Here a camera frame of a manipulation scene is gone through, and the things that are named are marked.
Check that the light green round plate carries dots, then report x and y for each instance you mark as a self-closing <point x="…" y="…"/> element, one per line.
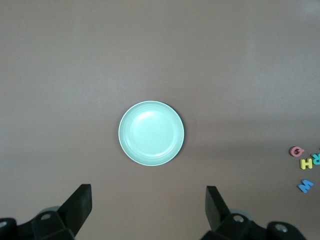
<point x="151" y="132"/>

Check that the pink foam letter Q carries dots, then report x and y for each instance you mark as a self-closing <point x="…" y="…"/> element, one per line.
<point x="292" y="152"/>

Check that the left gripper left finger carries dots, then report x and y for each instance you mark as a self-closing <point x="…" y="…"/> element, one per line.
<point x="82" y="200"/>

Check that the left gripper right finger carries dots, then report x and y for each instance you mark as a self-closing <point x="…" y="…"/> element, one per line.
<point x="213" y="202"/>

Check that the yellow foam letter H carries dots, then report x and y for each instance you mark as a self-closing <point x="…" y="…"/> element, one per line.
<point x="306" y="163"/>

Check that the cyan foam letter R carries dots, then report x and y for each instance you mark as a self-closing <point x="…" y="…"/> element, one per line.
<point x="317" y="160"/>

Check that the blue foam capital M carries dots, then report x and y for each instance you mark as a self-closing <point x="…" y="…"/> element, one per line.
<point x="305" y="186"/>

